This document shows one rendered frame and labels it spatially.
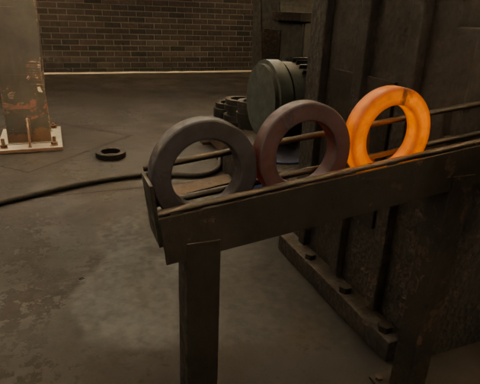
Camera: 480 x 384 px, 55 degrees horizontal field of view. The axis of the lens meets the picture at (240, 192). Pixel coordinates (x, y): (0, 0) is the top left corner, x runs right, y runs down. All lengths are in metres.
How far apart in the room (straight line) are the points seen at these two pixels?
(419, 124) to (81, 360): 1.02
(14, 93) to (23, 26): 0.41
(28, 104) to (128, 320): 2.05
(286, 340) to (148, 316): 0.43
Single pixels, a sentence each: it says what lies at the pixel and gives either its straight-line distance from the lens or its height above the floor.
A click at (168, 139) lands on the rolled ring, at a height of 0.70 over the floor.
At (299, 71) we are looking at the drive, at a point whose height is 0.64.
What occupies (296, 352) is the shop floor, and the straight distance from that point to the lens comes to 1.37.
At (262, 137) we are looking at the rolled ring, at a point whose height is 0.69.
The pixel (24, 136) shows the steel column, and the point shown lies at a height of 0.08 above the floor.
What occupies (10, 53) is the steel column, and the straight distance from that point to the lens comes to 3.21.
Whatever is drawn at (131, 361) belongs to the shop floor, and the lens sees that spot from 1.34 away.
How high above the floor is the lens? 0.89
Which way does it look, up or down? 22 degrees down
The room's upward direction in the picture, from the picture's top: 2 degrees clockwise
